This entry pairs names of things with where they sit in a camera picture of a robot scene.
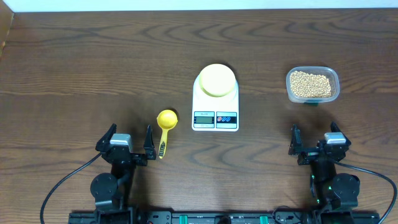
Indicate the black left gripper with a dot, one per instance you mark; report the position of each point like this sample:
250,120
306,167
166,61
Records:
140,160

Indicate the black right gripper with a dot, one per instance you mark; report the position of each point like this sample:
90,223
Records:
308,154

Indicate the yellow measuring scoop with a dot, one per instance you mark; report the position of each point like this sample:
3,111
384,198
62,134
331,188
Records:
167,120

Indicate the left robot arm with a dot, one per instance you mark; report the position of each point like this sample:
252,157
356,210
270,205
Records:
111,190

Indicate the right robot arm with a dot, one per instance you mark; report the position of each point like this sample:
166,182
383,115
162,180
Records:
335,191

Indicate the white digital kitchen scale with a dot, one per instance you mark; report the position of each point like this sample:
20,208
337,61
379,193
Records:
215,113

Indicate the pale yellow bowl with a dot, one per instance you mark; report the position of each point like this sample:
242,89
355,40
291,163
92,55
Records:
217,80

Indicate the pile of soybeans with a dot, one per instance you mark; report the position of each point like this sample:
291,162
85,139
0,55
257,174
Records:
308,85

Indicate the clear plastic container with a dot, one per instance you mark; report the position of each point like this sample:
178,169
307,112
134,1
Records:
326,71

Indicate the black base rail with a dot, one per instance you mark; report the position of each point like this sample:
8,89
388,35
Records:
167,217

